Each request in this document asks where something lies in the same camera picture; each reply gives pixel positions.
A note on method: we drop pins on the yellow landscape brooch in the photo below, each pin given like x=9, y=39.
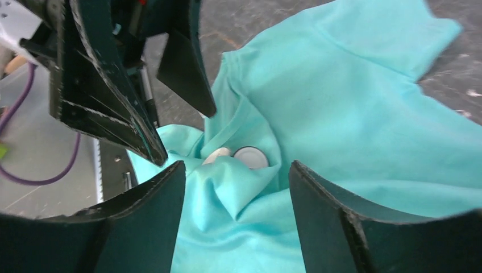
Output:
x=222, y=151

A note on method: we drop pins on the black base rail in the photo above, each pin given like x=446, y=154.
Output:
x=116, y=174

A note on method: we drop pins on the white cable duct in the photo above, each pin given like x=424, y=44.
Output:
x=98, y=171

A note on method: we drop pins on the teal t-shirt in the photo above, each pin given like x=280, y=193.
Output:
x=334, y=87

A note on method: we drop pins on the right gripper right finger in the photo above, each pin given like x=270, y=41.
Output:
x=340, y=231

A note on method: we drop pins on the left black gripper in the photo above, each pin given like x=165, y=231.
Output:
x=93, y=47

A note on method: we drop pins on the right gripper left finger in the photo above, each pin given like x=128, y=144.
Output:
x=134, y=231

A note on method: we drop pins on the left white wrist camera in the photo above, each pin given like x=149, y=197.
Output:
x=17, y=23

